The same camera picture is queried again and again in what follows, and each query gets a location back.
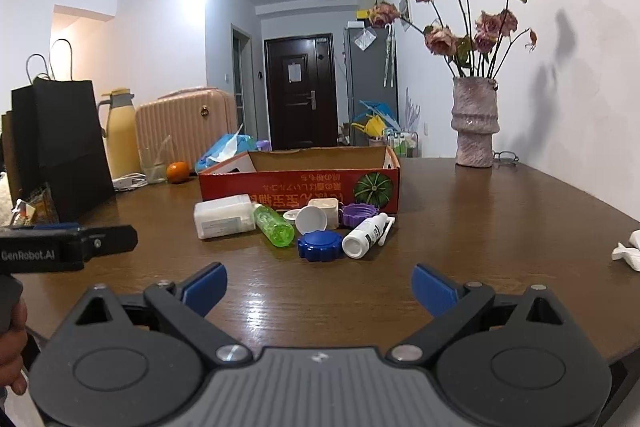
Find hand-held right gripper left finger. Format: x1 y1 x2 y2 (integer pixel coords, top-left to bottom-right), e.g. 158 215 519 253
73 262 252 369

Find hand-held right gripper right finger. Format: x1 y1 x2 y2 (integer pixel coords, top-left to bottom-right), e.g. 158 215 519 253
388 263 568 367

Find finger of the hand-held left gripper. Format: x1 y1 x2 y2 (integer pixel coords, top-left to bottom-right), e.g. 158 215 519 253
31 221 82 232
81 225 139 264

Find white rectangular plastic box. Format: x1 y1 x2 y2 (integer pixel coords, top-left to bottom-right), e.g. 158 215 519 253
193 194 259 241

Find white spray bottle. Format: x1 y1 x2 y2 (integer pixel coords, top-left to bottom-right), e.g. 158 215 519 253
342 213 396 260

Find green transparent bottle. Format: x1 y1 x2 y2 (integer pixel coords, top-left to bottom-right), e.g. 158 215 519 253
252 203 296 248

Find purple scalloped lid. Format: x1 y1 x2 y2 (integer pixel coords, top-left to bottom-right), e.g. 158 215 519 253
339 203 381 230

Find blue scalloped lid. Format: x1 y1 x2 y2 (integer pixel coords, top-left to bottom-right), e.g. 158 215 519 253
297 231 342 263

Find white round cap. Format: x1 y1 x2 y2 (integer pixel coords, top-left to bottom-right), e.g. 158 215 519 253
295 208 327 236

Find beige power adapter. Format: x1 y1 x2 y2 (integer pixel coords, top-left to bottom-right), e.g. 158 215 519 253
307 198 342 231

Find red cardboard box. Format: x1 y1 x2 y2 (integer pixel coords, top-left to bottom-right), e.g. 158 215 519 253
198 145 402 214

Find person's left hand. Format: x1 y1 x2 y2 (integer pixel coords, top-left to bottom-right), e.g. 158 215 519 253
0 298 29 396

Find orange snack packet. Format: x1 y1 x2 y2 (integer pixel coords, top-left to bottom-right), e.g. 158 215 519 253
14 187 60 226

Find black box at left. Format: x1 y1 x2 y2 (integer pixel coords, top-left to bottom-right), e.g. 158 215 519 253
10 38 118 224

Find clear glass cup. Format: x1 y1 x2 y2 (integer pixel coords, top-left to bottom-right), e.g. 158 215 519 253
138 134 174 184

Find orange fruit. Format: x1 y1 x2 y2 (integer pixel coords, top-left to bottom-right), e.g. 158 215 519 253
166 161 191 184

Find yellow thermos jug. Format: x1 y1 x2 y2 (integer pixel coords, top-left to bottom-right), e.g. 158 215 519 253
97 88 142 180

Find pink ribbed suitcase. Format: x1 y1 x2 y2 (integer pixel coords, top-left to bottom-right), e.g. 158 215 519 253
135 88 239 172

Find blue tissue pack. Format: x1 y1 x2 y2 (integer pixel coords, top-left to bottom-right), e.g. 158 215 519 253
194 124 259 173

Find rack with small bottles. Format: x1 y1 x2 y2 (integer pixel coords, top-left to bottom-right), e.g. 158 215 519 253
382 129 419 158

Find pink textured vase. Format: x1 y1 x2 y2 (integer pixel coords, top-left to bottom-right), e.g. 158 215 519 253
451 77 500 169

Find yellow watering can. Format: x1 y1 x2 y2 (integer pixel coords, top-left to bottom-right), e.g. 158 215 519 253
351 116 386 139

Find crumpled white tissue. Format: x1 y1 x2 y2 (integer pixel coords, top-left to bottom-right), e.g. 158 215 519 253
612 229 640 271

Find grey interior door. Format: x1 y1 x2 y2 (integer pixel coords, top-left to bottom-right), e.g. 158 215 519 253
231 23 259 140

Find dark brown entrance door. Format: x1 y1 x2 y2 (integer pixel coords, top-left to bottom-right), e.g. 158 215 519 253
264 34 335 151

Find grey cabinet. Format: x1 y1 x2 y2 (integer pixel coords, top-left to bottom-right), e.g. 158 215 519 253
344 26 400 148

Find clear hanging umbrella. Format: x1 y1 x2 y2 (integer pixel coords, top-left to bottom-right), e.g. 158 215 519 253
382 24 396 88

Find white plastic bag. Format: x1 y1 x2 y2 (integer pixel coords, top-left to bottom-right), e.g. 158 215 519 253
352 29 377 53

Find dried pink roses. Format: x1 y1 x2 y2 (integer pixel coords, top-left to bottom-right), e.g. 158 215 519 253
368 0 539 79

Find white charger cable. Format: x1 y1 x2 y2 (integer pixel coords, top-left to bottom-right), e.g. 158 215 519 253
112 173 149 192

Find purple flower wall sticker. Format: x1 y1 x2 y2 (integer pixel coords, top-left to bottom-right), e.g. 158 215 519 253
403 87 422 130

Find blue folding frame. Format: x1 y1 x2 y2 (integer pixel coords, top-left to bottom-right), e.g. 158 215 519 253
359 99 401 128

